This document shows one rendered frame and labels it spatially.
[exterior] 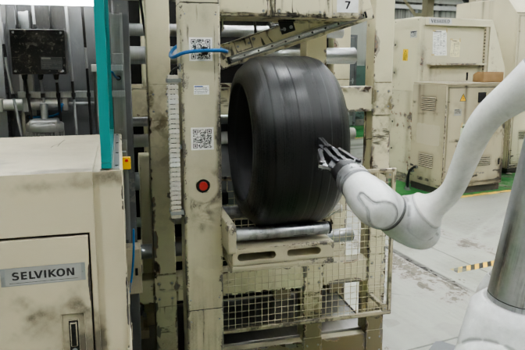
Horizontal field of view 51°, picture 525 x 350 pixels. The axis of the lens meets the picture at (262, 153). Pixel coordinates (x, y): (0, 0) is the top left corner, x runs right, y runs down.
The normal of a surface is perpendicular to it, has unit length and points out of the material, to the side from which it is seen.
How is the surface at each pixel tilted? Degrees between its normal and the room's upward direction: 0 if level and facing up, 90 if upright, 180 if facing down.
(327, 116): 68
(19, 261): 90
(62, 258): 90
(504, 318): 51
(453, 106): 90
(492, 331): 73
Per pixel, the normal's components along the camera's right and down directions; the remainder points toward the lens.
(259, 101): -0.50, -0.30
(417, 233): 0.09, 0.56
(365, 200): -0.70, -0.43
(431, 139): -0.91, 0.07
